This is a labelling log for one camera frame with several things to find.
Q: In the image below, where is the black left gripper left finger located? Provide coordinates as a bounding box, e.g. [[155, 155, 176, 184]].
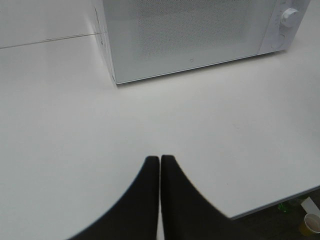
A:
[[71, 156, 160, 240]]

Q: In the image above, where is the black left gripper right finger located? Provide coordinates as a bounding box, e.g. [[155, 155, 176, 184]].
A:
[[161, 155, 259, 240]]

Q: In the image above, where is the white microwave door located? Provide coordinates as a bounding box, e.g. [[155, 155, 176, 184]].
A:
[[102, 0, 283, 85]]

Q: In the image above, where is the white box on floor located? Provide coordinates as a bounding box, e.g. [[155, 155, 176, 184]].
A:
[[300, 197, 320, 217]]

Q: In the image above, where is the yellow paper cup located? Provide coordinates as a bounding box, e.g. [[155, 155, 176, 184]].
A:
[[298, 213, 320, 237]]

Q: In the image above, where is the white microwave oven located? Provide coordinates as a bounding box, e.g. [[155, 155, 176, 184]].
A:
[[93, 0, 301, 87]]

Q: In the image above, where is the white lower timer knob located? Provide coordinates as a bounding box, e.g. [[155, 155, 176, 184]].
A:
[[280, 7, 300, 28]]

